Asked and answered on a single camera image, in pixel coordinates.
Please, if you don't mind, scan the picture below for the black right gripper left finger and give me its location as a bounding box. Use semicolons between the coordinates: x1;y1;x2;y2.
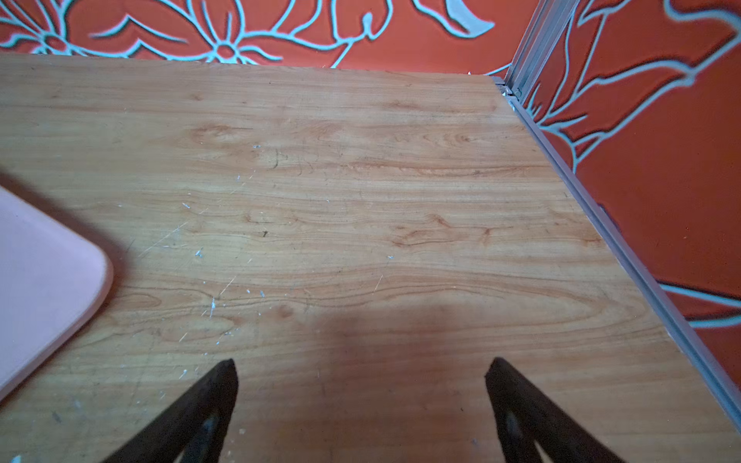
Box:
105;359;239;462

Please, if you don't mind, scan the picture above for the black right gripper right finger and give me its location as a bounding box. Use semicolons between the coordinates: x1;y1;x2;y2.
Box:
484;357;621;462

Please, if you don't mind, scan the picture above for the pink plastic tray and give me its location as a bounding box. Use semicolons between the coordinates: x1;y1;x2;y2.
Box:
1;188;114;399

